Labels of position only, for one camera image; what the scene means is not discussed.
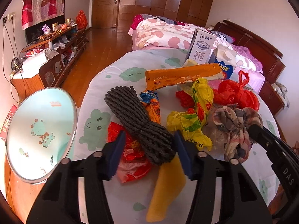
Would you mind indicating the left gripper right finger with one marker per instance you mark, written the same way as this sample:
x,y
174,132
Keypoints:
x,y
241,201

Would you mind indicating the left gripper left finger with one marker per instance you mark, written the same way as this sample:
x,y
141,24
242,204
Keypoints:
x,y
57,202

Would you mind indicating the plaid cloth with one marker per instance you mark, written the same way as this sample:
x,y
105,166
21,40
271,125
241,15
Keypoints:
x,y
227,127

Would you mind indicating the yellow sponge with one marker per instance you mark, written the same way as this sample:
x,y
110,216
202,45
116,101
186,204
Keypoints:
x,y
170,182

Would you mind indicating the red snack wrapper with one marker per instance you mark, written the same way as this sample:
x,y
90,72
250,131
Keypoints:
x,y
134,164

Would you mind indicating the red plastic bag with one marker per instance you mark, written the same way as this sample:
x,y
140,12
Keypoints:
x,y
230,92

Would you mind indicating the yellow plastic bag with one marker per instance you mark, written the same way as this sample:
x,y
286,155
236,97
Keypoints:
x,y
190,123

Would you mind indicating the red knitted cloth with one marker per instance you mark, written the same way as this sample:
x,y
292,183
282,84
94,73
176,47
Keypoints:
x,y
186,101

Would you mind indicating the orange muffin wrapper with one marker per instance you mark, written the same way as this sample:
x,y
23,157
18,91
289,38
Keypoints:
x,y
160,78

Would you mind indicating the light blue trash bin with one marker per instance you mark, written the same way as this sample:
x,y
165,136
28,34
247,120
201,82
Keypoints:
x,y
40,134

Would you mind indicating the clothes on nightstand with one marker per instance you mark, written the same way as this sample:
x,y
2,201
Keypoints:
x,y
281,90

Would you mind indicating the cloud pattern tablecloth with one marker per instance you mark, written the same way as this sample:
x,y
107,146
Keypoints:
x,y
129,202

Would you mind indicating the wooden bed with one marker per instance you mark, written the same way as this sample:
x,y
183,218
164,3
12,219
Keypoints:
x,y
269,56

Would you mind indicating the red tissue box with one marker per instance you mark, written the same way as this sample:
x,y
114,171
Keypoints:
x,y
6,124

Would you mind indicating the blue Look carton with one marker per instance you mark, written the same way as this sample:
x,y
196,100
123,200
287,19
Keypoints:
x,y
225,58

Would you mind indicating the white milk carton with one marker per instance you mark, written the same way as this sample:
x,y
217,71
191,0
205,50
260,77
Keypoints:
x,y
201,46

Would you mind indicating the white box on cabinet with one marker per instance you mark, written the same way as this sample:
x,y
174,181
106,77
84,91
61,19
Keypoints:
x,y
32,65

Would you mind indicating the wooden tv cabinet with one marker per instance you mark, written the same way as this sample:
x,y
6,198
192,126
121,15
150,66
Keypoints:
x,y
70,44

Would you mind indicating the wooden wardrobe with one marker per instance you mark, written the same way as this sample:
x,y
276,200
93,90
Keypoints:
x,y
191,11

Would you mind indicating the pink heart duvet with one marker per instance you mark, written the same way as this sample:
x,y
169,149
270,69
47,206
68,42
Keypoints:
x,y
156,32

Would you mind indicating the red bag on cabinet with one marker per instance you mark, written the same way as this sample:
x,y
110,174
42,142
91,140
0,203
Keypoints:
x,y
81,20

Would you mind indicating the television with cloth cover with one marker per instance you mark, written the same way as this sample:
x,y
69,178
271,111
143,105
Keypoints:
x,y
37,13

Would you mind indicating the wooden door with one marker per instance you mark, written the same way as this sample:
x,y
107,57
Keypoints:
x,y
104,13

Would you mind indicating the wall power socket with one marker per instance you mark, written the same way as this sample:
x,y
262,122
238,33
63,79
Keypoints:
x,y
8,17

